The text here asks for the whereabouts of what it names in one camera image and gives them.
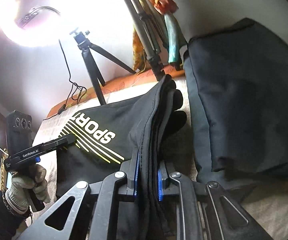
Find folded silver stand legs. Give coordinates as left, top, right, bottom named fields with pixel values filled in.
left=124, top=0, right=165, bottom=81

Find left gloved hand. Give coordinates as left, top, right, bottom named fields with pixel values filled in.
left=5, top=164, right=50, bottom=215

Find black power cable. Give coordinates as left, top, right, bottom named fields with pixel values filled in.
left=42, top=39, right=88, bottom=121

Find teal hanging cloth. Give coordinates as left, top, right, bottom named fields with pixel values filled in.
left=164, top=12, right=187, bottom=64

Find orange patterned bed sheet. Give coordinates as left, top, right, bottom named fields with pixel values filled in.
left=46, top=65, right=185, bottom=118

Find stacked folded dark clothes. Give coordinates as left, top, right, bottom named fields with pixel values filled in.
left=184, top=18, right=288, bottom=189

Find white ring light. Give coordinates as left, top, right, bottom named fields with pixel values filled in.
left=0, top=0, right=133, bottom=47

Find black camera tripod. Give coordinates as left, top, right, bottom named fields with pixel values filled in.
left=70, top=29, right=136, bottom=105

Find yellow orange hanging cloth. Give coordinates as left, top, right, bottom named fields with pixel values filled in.
left=129, top=0, right=160, bottom=74

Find black inline power adapter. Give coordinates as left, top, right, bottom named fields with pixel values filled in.
left=57, top=104, right=66, bottom=115

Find checkered beige bed blanket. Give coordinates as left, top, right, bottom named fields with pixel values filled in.
left=33, top=82, right=288, bottom=239

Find black sport pants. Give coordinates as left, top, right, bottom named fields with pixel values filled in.
left=56, top=75, right=186, bottom=239

